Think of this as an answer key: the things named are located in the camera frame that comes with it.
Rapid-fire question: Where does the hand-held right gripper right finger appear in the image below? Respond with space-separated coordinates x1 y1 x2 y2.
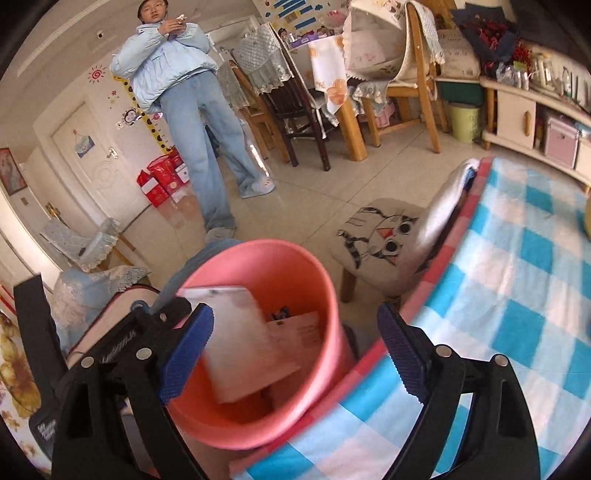
376 302 541 480

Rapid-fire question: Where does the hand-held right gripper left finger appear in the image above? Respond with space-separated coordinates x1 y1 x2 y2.
51 302 215 480

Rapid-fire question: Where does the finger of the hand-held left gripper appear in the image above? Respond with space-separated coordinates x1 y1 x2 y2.
69 298 194 367

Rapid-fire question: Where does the large silver snack packet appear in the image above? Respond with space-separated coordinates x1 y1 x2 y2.
177 285 302 404

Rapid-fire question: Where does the white milk carton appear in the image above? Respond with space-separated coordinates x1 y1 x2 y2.
265 311 324 370

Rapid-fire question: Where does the pink plastic bucket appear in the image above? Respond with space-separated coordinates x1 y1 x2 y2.
154 239 358 450

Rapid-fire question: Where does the person's left forearm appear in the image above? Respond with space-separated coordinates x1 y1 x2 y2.
67 284 160 370

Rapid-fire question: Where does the green trash bin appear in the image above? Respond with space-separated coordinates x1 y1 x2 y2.
445 102 483 144

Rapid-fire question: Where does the yellow floral cloth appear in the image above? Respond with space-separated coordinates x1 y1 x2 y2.
0 309 51 472

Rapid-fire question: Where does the light blue lace cloth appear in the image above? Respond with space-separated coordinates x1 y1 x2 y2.
48 265 153 352

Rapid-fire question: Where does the lace covered stool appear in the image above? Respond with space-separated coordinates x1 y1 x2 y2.
39 217 123 273

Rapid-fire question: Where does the cat printed stool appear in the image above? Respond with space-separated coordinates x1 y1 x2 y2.
329 198 428 303

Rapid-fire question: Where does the blue checked tablecloth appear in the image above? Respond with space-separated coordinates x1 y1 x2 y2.
228 157 591 480

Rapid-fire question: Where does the large red gift box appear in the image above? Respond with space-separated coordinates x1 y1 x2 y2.
136 154 178 208

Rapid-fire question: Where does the white door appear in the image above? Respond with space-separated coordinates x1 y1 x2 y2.
51 102 153 222

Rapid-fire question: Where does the small red gift box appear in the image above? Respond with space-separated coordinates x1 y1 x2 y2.
168 150 191 185

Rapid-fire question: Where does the cream television cabinet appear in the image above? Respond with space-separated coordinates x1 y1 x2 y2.
480 74 591 192

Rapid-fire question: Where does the pink storage box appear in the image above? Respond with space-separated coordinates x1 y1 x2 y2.
542 114 580 169

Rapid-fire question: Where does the dark wooden chair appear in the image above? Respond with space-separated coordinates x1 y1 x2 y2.
231 23 333 171

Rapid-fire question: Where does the dining table with printed cloth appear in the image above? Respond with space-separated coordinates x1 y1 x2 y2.
288 32 370 162

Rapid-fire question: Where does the cream printed cushion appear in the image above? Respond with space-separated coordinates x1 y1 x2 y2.
344 0 416 79

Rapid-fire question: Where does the white electric kettle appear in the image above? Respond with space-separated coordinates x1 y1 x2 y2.
531 53 557 88

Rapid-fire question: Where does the light blue chair cover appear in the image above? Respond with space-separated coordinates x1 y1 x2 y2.
406 0 446 65

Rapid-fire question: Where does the dark wrapped flower bouquet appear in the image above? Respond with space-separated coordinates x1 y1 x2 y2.
450 7 522 63

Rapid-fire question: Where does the framed wall picture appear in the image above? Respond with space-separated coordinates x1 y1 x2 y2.
0 148 28 197

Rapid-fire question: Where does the wall poster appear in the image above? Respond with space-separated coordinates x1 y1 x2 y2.
265 0 342 31

